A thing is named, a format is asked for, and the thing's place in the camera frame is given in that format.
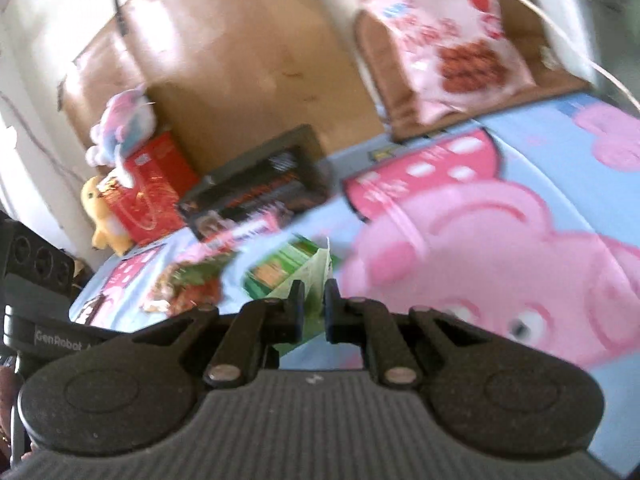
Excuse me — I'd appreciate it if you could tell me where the blue cartoon pig bedsheet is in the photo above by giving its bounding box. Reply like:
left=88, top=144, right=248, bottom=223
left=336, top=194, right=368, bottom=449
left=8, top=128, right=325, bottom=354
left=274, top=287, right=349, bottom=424
left=52, top=107, right=639, bottom=479

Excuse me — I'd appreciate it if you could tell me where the red gift bag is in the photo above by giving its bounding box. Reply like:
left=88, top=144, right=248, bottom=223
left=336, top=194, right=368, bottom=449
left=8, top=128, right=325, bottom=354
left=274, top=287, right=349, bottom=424
left=98, top=130, right=200, bottom=246

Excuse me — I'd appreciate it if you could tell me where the dark chocolate bar wrapper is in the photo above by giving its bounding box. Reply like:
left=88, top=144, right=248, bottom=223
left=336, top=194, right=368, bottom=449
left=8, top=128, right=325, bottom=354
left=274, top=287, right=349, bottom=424
left=74, top=294, right=106, bottom=326

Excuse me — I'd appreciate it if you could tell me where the green pickle snack bag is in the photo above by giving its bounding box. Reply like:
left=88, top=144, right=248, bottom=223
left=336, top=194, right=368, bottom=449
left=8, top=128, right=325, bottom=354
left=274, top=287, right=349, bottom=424
left=171, top=252, right=236, bottom=286

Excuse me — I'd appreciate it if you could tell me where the dark green cracker pack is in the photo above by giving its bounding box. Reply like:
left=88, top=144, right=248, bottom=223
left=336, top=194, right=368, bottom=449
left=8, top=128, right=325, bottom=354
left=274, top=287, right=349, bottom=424
left=243, top=236, right=319, bottom=299

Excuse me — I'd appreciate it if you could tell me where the yellow duck plush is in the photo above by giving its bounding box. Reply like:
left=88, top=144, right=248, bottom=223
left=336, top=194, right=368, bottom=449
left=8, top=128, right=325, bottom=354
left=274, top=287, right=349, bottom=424
left=80, top=177, right=134, bottom=257

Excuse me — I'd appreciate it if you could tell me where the person's left hand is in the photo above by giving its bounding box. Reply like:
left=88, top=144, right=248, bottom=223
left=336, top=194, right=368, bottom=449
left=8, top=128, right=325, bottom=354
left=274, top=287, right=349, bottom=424
left=0, top=366, right=22, bottom=471

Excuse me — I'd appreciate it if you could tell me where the light green snack pack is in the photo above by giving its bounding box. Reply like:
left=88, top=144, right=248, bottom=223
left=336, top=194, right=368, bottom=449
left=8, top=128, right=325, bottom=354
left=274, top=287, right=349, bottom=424
left=267, top=236, right=333, bottom=356

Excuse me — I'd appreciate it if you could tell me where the white power cable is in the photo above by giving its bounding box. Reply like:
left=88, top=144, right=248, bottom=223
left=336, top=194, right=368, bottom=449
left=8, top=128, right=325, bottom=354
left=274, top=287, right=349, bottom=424
left=449, top=0, right=640, bottom=111

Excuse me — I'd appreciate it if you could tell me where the red orange snack bag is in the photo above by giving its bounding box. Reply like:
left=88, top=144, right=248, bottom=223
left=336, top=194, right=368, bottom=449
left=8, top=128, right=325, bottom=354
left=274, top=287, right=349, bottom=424
left=141, top=263, right=224, bottom=318

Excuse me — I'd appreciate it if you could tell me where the large pink snack bag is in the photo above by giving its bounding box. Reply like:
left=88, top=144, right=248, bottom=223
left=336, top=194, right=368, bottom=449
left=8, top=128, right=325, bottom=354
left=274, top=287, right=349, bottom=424
left=355, top=0, right=535, bottom=131

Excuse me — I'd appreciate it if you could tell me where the brown wooden board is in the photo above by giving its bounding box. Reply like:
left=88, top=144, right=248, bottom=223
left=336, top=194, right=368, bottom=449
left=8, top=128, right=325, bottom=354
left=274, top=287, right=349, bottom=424
left=60, top=0, right=383, bottom=174

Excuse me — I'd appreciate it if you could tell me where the brown seat cushion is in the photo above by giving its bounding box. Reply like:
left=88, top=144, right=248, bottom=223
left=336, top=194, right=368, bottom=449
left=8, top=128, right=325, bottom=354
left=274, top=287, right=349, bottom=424
left=354, top=0, right=589, bottom=140

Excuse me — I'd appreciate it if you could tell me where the pink blue plush toy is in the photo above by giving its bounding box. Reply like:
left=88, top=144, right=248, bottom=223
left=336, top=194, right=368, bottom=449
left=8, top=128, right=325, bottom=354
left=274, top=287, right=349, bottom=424
left=85, top=86, right=157, bottom=188

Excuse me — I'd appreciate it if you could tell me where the black sheep print box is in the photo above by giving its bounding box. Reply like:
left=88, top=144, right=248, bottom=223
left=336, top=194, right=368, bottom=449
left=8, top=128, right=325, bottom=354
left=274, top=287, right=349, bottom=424
left=176, top=125, right=330, bottom=240

